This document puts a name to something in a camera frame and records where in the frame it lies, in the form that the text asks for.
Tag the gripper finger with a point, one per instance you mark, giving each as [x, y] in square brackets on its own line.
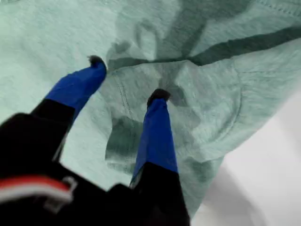
[75, 87]
[156, 141]

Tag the pale green T-shirt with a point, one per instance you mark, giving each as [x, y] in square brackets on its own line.
[211, 106]

